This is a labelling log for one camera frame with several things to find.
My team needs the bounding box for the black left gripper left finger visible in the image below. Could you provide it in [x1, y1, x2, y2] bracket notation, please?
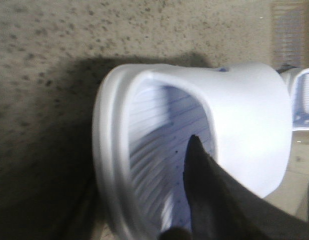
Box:
[159, 227, 192, 240]

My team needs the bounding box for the light blue slipper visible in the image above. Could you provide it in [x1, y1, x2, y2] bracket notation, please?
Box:
[92, 62, 292, 240]
[280, 68, 309, 131]

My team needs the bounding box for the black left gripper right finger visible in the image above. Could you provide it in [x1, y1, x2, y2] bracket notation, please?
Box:
[183, 135, 273, 240]

